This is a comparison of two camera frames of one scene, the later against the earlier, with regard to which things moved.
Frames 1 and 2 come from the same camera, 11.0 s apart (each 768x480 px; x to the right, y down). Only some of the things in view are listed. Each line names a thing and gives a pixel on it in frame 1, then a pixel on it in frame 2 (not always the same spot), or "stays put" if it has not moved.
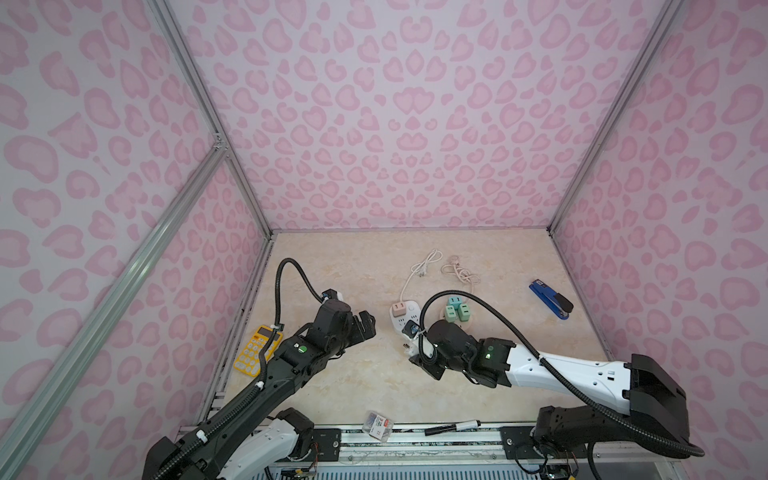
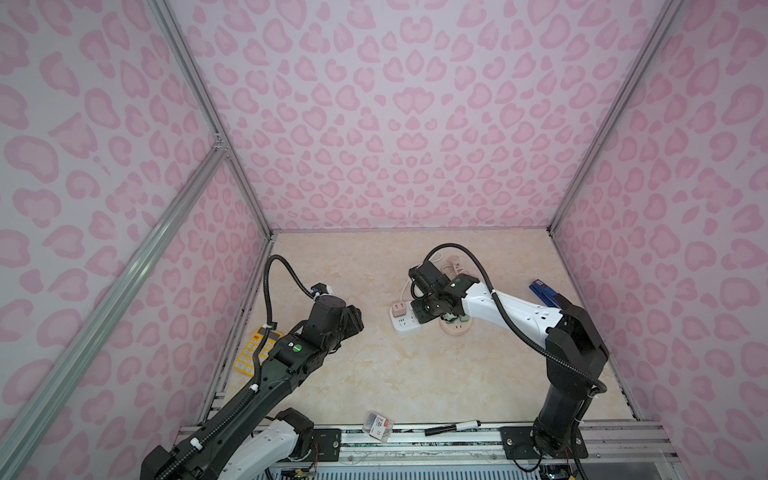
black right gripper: x=418 y=360 -> x=420 y=320
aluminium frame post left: x=213 y=111 stays put
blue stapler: x=560 y=304 stays put
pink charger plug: x=399 y=309 stays put
